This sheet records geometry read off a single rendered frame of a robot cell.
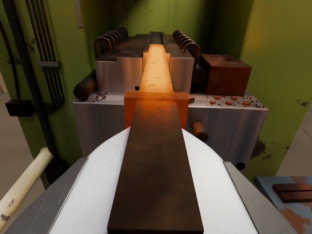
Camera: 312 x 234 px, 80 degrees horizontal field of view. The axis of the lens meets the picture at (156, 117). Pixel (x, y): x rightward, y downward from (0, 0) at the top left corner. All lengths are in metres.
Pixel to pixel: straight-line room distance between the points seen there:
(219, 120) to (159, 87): 0.24
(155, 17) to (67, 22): 0.40
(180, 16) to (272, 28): 0.39
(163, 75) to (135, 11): 0.67
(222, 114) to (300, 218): 0.26
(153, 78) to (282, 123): 0.59
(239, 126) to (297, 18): 0.33
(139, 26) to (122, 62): 0.48
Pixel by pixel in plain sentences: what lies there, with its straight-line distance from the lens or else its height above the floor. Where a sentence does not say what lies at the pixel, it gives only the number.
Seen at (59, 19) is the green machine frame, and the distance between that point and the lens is 0.58.
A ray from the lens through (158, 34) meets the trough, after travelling 0.79.
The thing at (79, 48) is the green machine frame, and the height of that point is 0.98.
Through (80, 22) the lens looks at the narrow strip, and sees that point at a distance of 0.55.
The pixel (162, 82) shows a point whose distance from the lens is 0.18.
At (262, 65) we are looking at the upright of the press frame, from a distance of 0.61.
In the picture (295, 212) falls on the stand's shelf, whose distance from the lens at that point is 0.52.
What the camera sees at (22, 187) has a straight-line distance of 0.66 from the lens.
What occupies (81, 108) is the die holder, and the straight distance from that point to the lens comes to 0.39.
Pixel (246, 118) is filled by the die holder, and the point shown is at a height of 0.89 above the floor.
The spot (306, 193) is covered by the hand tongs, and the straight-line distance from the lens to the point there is 0.56.
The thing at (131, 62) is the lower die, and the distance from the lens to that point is 0.40.
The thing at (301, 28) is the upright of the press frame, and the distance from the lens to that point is 0.64.
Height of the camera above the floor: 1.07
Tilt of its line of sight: 30 degrees down
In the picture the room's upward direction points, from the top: 2 degrees clockwise
